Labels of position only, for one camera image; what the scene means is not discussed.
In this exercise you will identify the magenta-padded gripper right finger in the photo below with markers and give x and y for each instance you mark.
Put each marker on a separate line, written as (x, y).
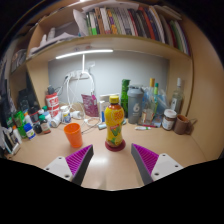
(146, 160)

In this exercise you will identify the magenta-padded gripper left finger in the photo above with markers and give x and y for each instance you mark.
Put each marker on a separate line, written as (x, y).
(78, 160)

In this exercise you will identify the yellow labelled tea drink bottle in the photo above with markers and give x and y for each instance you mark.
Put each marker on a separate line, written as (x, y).
(114, 123)

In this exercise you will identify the orange plastic cup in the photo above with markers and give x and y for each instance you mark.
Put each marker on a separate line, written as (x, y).
(74, 136)

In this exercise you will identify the white and red marker pen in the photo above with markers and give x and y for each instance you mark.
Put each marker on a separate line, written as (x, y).
(145, 127)

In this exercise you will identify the flat round red coaster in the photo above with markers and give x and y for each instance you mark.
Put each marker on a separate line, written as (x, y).
(115, 149)

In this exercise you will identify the dark spread jar white lid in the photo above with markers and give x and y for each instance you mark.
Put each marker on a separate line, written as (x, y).
(169, 120)

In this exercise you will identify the white bottle blue label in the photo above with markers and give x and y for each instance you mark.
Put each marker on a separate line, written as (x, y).
(66, 116)

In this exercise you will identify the dark bottle green cap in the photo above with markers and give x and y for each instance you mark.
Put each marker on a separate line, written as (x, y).
(44, 125)

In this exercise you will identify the brown ceramic mug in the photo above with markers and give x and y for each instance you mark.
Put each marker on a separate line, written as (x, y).
(181, 125)

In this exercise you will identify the grey shaker bottle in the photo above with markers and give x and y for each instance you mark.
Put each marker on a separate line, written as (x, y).
(135, 106)

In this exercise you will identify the magenta foil pouch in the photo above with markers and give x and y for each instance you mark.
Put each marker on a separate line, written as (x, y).
(90, 105)

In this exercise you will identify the red and white canister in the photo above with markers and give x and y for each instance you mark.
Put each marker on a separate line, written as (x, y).
(52, 103)

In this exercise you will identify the white bottle orange cap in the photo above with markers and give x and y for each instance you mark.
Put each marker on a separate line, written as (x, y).
(16, 135)

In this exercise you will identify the tall green box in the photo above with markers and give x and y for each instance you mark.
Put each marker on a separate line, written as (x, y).
(125, 96)

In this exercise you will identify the clear glass bottle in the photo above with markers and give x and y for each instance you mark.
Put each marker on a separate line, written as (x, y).
(177, 98)

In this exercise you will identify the green translucent jar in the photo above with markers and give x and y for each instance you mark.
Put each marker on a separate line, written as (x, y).
(19, 123)

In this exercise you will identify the large black jar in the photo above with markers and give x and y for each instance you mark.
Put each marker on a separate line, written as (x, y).
(24, 100)

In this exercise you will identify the under-shelf light strip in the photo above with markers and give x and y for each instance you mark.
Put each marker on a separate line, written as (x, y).
(83, 54)

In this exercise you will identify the white wall power outlet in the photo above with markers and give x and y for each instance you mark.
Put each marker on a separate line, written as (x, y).
(78, 74)

